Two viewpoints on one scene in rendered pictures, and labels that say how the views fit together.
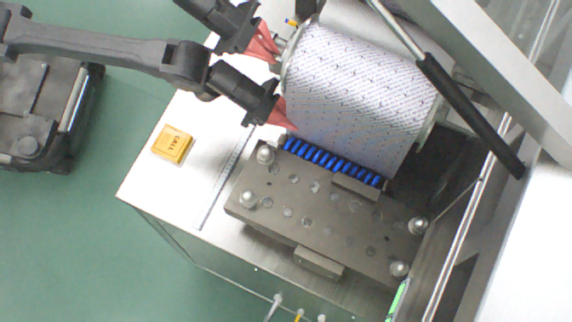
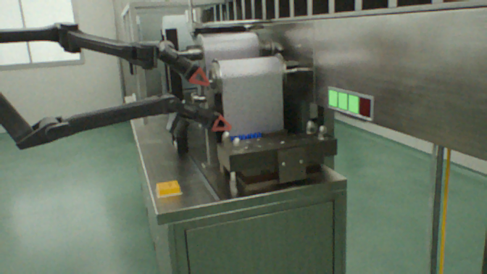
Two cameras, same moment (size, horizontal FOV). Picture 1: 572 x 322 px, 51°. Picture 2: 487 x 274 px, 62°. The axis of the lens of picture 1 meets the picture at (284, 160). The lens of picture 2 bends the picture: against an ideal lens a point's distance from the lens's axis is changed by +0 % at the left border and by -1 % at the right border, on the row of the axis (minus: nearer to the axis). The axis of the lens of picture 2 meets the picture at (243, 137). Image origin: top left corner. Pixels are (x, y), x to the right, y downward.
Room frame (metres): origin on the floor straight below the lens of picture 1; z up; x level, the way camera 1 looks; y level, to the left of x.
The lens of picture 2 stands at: (-0.64, 0.96, 1.43)
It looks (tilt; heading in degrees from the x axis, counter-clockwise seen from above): 15 degrees down; 316
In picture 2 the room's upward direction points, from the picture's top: 3 degrees counter-clockwise
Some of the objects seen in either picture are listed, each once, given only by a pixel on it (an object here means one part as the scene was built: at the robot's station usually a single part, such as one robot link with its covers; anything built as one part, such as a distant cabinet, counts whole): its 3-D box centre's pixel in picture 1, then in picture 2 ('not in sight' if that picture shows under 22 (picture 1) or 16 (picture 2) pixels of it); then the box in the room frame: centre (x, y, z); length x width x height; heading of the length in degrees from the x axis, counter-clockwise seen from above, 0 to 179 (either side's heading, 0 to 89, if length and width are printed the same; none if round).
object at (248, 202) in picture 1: (248, 197); (237, 144); (0.30, 0.07, 1.05); 0.04 x 0.04 x 0.04
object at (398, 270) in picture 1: (401, 268); (322, 132); (0.16, -0.21, 1.05); 0.04 x 0.04 x 0.04
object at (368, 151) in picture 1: (342, 140); (254, 113); (0.40, -0.11, 1.11); 0.23 x 0.01 x 0.18; 63
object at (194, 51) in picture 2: not in sight; (194, 53); (0.74, -0.12, 1.33); 0.06 x 0.06 x 0.06; 63
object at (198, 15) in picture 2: not in sight; (198, 16); (1.10, -0.45, 1.50); 0.14 x 0.14 x 0.06
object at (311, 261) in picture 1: (317, 265); (291, 165); (0.18, -0.06, 0.96); 0.10 x 0.03 x 0.11; 63
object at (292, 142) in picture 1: (334, 163); (256, 137); (0.38, -0.10, 1.03); 0.21 x 0.04 x 0.03; 63
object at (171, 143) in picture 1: (171, 143); (168, 188); (0.47, 0.25, 0.91); 0.07 x 0.07 x 0.02; 63
